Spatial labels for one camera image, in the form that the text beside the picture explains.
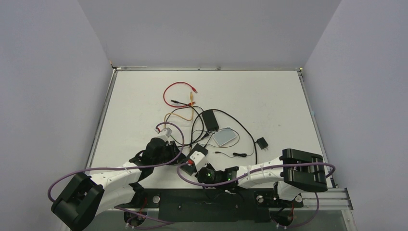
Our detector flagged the black ribbed network switch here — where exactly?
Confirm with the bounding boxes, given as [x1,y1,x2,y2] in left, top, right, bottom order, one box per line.
[181,144,209,176]

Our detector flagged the black two-prong power cord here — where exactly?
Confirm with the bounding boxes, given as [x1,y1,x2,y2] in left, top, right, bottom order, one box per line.
[164,105,213,147]

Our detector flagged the thin black barrel plug cable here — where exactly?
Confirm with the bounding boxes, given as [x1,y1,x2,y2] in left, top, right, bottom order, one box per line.
[214,143,265,159]

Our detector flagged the thin black brick output cable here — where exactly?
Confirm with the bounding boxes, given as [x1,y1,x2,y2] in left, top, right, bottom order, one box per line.
[191,127,240,150]

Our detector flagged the white square network box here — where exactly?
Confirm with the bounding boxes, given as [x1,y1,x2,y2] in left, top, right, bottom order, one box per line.
[212,127,237,146]

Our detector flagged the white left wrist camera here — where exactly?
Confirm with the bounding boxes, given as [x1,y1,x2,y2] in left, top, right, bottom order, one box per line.
[157,128,172,143]

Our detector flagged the short black patch cable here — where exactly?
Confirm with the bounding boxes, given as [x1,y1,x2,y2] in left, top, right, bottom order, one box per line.
[170,99,197,106]

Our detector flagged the aluminium frame rail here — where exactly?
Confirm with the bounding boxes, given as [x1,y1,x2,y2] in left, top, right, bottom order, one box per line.
[87,68,117,166]

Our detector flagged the red ethernet cable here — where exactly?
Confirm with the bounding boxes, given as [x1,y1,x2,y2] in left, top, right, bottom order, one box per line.
[163,81,198,108]

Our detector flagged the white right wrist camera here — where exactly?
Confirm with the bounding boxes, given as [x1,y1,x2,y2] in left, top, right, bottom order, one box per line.
[188,151,209,172]

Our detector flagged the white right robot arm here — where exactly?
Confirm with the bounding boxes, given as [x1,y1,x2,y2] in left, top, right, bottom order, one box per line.
[196,149,328,205]

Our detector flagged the small black wall adapter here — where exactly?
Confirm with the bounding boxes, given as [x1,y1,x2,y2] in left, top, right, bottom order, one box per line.
[256,137,268,150]

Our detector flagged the orange ethernet cable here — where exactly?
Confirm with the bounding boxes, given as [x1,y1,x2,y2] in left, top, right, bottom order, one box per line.
[164,91,196,128]

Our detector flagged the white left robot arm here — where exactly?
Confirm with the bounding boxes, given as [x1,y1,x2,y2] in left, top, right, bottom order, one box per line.
[51,136,183,231]

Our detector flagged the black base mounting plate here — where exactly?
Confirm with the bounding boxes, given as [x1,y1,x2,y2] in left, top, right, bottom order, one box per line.
[121,189,304,223]

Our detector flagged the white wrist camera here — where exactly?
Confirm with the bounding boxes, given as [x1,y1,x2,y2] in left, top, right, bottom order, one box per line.
[188,151,209,172]
[157,128,172,143]

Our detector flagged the black power brick adapter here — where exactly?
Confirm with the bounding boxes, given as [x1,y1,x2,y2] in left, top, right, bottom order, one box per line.
[202,110,219,131]

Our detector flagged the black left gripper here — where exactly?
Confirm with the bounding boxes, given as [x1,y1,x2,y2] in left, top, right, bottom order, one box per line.
[153,141,185,167]

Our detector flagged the black ethernet cable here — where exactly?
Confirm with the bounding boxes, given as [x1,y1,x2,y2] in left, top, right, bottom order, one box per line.
[190,109,258,157]

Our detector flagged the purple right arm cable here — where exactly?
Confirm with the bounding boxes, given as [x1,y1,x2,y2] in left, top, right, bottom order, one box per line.
[176,162,336,229]

